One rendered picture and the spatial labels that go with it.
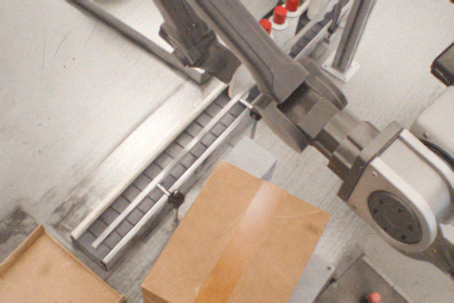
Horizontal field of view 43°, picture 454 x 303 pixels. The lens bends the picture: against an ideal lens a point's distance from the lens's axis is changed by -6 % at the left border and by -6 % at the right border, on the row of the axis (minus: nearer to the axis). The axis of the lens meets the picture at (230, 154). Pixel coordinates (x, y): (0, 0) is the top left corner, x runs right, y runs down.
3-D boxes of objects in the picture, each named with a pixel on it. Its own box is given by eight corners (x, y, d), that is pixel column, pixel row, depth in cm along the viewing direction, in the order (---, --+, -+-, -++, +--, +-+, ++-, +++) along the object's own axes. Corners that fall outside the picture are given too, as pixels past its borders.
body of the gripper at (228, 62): (207, 36, 130) (194, 31, 123) (245, 59, 127) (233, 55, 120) (192, 61, 131) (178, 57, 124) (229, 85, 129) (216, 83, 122)
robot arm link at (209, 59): (195, 73, 117) (213, 50, 116) (171, 51, 119) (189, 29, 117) (208, 76, 123) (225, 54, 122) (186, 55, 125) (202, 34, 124)
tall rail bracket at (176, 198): (160, 203, 143) (160, 170, 129) (184, 221, 141) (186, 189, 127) (152, 213, 142) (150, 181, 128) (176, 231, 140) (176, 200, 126)
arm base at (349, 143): (343, 204, 84) (366, 162, 74) (301, 166, 87) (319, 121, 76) (379, 168, 88) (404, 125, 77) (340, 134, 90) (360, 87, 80)
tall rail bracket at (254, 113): (237, 123, 157) (243, 85, 143) (259, 138, 155) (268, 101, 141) (229, 131, 155) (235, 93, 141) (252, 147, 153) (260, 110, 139)
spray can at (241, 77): (236, 83, 157) (244, 31, 139) (252, 93, 156) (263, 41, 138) (224, 95, 155) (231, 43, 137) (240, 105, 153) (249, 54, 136)
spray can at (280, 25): (267, 52, 163) (278, -1, 146) (282, 61, 162) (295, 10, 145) (255, 62, 161) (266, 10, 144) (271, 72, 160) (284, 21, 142)
